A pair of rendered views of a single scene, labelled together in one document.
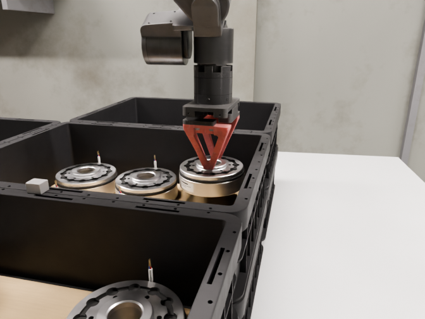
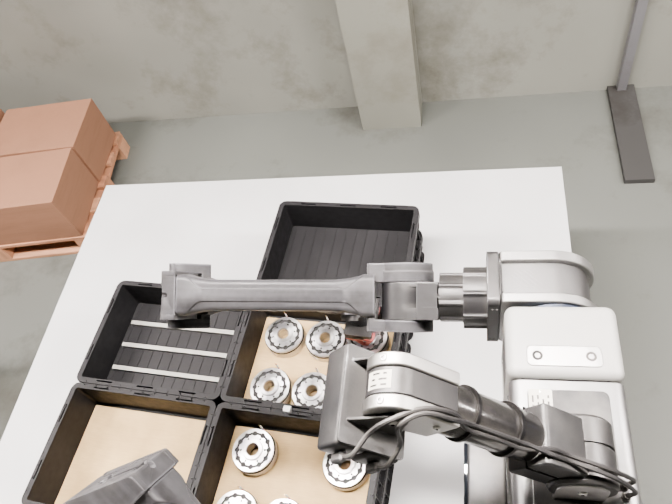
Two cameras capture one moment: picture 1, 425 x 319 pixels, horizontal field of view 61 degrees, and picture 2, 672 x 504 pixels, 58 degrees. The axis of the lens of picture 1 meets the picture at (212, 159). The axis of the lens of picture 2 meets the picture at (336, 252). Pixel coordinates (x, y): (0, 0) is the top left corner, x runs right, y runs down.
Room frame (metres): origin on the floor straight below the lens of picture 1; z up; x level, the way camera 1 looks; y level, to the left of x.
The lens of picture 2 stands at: (-0.15, -0.16, 2.23)
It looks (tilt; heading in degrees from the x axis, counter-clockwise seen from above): 54 degrees down; 14
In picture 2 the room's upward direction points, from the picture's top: 19 degrees counter-clockwise
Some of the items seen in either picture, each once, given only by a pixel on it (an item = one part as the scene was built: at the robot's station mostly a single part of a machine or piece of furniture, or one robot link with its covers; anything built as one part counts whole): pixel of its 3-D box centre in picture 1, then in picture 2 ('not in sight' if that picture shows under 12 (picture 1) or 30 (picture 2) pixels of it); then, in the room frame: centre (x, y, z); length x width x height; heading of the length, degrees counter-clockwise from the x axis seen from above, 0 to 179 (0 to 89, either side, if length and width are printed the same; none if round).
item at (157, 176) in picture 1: (146, 176); (325, 337); (0.56, 0.11, 0.86); 0.05 x 0.05 x 0.01
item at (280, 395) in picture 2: not in sight; (269, 387); (0.45, 0.25, 0.86); 0.10 x 0.10 x 0.01
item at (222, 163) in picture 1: (211, 164); not in sight; (0.54, 0.00, 0.90); 0.05 x 0.05 x 0.01
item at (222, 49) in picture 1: (209, 45); not in sight; (0.54, 0.00, 1.07); 0.07 x 0.06 x 0.07; 82
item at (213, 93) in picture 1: (213, 89); (359, 312); (0.54, 0.00, 1.01); 0.10 x 0.07 x 0.07; 166
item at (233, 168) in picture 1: (211, 166); (366, 336); (0.54, 0.00, 0.89); 0.10 x 0.10 x 0.01
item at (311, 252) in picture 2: (186, 138); (341, 260); (0.79, 0.06, 0.87); 0.40 x 0.30 x 0.11; 77
